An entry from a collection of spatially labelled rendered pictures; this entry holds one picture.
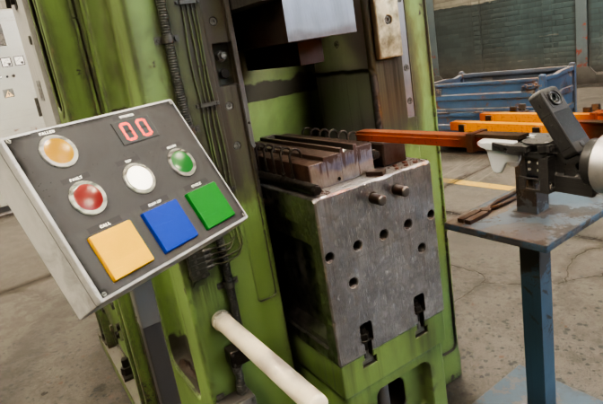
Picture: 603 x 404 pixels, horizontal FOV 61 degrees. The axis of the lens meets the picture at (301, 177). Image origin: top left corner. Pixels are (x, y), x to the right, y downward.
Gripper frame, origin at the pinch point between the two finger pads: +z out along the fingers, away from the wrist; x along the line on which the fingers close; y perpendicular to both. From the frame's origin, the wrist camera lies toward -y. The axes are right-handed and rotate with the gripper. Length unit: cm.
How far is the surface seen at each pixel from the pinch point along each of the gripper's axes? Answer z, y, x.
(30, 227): 24, -2, -73
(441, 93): 289, 50, 302
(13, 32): 570, -74, -20
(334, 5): 42, -28, 2
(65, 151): 26, -11, -65
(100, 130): 31, -13, -58
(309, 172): 41.9, 8.9, -12.4
